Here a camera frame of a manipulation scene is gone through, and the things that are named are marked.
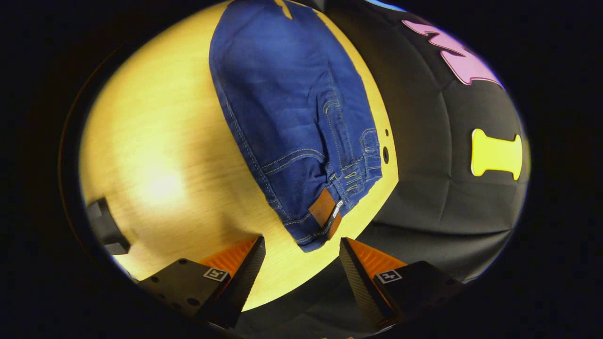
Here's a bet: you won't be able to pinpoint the black backdrop cloth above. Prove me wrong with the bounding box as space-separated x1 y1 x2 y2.
233 0 532 339

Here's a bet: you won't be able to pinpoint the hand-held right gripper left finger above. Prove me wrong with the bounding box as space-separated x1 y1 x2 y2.
137 235 267 329

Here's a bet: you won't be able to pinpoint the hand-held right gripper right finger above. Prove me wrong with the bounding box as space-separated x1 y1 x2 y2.
338 237 465 330

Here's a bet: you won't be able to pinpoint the blue jeans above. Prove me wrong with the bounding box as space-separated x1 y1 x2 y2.
209 0 383 253

